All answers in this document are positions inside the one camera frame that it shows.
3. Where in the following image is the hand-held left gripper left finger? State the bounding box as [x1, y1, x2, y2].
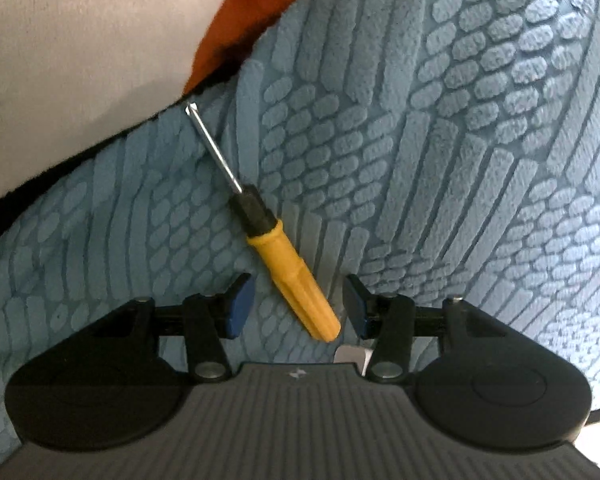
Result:
[87, 273, 256, 381]

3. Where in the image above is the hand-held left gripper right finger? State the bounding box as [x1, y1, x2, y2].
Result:
[342, 274, 504, 381]

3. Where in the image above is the yellow handled screwdriver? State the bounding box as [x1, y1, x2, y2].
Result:
[185, 102, 342, 345]

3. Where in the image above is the small silver metal piece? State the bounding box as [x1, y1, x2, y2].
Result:
[333, 344, 374, 377]

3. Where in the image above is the blue textured blanket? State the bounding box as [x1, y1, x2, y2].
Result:
[0, 0, 600, 456]

